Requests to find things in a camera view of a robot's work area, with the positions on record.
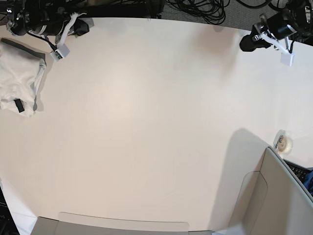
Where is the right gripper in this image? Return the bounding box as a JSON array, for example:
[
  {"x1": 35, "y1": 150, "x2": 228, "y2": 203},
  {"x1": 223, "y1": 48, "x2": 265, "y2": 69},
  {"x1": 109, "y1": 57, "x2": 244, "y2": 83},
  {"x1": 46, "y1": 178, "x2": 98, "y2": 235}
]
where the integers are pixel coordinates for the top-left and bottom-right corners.
[{"x1": 55, "y1": 12, "x2": 94, "y2": 50}]

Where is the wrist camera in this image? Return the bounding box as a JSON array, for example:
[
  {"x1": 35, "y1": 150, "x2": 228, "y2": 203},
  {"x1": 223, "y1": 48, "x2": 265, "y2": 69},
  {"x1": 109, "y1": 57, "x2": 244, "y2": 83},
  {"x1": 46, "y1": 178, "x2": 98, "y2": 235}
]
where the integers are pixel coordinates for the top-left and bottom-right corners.
[
  {"x1": 50, "y1": 44, "x2": 70, "y2": 62},
  {"x1": 281, "y1": 53, "x2": 295, "y2": 67}
]

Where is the black cable bundle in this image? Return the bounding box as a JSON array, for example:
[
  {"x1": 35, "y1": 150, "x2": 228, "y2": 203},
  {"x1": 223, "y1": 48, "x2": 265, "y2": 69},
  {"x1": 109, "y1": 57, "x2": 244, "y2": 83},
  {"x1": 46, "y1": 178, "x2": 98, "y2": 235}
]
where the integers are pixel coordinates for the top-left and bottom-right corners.
[{"x1": 166, "y1": 0, "x2": 289, "y2": 26}]

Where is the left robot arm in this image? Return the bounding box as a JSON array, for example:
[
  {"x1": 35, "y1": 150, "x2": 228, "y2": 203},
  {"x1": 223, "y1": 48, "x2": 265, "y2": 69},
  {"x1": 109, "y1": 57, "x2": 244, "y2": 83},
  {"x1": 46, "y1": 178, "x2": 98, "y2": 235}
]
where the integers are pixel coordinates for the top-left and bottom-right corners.
[{"x1": 239, "y1": 0, "x2": 313, "y2": 55}]

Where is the grey partition panel right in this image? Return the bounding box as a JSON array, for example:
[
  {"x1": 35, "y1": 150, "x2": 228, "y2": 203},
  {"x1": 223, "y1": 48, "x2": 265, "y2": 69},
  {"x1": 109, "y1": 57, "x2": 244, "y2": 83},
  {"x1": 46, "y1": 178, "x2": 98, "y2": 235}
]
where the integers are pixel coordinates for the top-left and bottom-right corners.
[{"x1": 226, "y1": 148, "x2": 313, "y2": 235}]

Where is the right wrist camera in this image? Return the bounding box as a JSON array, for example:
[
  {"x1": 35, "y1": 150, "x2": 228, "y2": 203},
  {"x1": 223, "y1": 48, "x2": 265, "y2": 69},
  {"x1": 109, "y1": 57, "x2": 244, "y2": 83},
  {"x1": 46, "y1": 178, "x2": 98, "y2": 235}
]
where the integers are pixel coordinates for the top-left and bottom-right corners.
[{"x1": 50, "y1": 44, "x2": 70, "y2": 62}]

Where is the blue cloth item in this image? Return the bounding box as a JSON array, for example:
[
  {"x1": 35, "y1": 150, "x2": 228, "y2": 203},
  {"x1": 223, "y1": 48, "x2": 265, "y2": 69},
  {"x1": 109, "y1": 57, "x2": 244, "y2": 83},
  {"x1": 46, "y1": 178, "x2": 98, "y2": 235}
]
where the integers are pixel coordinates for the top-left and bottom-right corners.
[{"x1": 303, "y1": 171, "x2": 313, "y2": 196}]

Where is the grey partition panel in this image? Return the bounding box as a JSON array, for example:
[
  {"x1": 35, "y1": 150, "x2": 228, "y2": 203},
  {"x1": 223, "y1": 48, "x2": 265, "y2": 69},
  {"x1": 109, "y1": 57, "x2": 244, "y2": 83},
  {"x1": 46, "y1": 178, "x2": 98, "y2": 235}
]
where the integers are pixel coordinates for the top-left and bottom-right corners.
[
  {"x1": 226, "y1": 148, "x2": 313, "y2": 235},
  {"x1": 31, "y1": 212, "x2": 214, "y2": 235}
]

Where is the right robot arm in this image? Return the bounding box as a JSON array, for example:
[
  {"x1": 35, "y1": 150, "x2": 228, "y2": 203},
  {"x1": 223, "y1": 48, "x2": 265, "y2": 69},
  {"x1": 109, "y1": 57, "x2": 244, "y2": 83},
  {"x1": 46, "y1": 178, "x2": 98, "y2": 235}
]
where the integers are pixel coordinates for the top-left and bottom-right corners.
[{"x1": 0, "y1": 0, "x2": 89, "y2": 51}]

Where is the white printed t-shirt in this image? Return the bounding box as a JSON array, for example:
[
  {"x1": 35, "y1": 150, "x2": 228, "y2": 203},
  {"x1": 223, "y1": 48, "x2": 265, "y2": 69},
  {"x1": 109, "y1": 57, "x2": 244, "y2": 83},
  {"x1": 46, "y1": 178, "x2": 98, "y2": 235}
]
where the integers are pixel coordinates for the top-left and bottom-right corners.
[{"x1": 0, "y1": 38, "x2": 46, "y2": 117}]

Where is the grey partition panel bottom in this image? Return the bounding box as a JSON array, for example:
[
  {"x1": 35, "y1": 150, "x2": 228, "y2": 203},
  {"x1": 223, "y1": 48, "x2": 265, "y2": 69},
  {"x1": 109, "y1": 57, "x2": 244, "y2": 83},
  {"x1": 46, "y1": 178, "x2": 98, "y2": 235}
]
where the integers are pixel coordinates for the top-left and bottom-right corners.
[{"x1": 31, "y1": 212, "x2": 214, "y2": 235}]

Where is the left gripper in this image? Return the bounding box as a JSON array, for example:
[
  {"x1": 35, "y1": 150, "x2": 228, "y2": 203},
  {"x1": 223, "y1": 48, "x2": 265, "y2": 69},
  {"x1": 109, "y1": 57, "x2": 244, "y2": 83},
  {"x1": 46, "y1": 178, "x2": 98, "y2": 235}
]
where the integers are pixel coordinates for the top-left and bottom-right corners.
[{"x1": 239, "y1": 13, "x2": 295, "y2": 53}]

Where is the black keyboard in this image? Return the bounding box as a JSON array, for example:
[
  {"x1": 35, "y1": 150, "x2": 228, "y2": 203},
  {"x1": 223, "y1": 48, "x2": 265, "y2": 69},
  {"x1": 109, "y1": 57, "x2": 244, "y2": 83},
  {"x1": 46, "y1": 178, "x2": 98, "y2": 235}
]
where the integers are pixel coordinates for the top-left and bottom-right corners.
[{"x1": 284, "y1": 159, "x2": 313, "y2": 183}]

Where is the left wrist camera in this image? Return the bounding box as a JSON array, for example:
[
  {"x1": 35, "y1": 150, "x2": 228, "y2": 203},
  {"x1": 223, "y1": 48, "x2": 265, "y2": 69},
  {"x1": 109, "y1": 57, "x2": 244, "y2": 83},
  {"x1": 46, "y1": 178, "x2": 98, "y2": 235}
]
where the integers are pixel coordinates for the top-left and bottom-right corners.
[{"x1": 281, "y1": 53, "x2": 295, "y2": 67}]

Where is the clear tape roll dispenser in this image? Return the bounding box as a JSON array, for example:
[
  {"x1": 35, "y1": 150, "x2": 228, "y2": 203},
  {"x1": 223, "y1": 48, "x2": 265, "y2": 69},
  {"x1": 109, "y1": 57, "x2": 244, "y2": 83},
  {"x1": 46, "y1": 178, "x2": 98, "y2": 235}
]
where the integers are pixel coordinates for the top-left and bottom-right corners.
[{"x1": 273, "y1": 130, "x2": 293, "y2": 155}]

